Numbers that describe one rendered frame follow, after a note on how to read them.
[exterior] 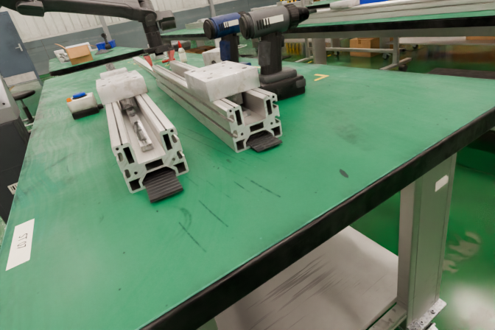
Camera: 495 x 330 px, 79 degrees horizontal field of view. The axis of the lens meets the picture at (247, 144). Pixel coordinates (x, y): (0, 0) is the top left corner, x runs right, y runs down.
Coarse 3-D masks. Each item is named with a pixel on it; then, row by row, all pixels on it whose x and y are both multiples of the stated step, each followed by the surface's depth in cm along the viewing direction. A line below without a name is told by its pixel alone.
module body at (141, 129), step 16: (144, 96) 72; (112, 112) 64; (128, 112) 73; (144, 112) 63; (160, 112) 57; (112, 128) 54; (128, 128) 65; (144, 128) 63; (160, 128) 49; (112, 144) 46; (128, 144) 46; (144, 144) 52; (160, 144) 53; (176, 144) 49; (128, 160) 49; (144, 160) 49; (160, 160) 51; (176, 160) 50; (128, 176) 48; (144, 176) 49; (176, 176) 51
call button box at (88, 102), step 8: (80, 96) 100; (88, 96) 99; (72, 104) 97; (80, 104) 98; (88, 104) 99; (96, 104) 105; (72, 112) 98; (80, 112) 99; (88, 112) 100; (96, 112) 101
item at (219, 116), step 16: (176, 64) 111; (160, 80) 111; (176, 80) 83; (176, 96) 91; (192, 96) 73; (256, 96) 56; (272, 96) 55; (192, 112) 78; (208, 112) 63; (224, 112) 53; (240, 112) 53; (256, 112) 59; (272, 112) 55; (208, 128) 68; (224, 128) 59; (240, 128) 54; (256, 128) 56; (272, 128) 60; (240, 144) 57
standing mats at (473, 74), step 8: (256, 56) 599; (288, 56) 538; (432, 72) 311; (440, 72) 307; (448, 72) 303; (456, 72) 298; (464, 72) 294; (472, 72) 290; (480, 72) 286; (488, 72) 282
